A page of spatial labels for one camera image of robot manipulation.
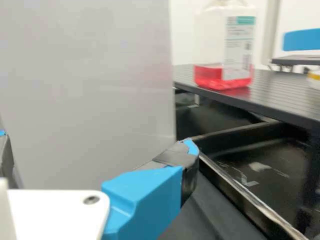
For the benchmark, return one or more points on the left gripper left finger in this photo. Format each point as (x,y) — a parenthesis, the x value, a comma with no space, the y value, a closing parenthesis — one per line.
(6,155)

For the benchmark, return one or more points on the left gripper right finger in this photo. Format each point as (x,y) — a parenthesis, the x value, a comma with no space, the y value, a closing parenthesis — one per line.
(147,197)

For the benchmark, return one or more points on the petri dish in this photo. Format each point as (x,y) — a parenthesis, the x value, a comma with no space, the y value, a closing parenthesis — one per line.
(314,79)

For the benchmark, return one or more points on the white incubator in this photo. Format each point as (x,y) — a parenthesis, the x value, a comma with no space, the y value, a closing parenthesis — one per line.
(85,82)

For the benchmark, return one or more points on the black tray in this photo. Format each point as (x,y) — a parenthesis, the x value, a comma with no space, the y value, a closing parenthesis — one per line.
(265,170)

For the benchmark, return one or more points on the red liquid bottle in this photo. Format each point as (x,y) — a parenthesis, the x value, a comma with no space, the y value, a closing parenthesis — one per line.
(222,75)

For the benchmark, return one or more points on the black platform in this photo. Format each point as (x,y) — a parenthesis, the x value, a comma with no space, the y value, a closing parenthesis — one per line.
(297,60)
(275,97)

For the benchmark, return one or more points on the white box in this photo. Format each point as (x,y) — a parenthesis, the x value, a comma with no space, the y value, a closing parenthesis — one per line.
(300,40)

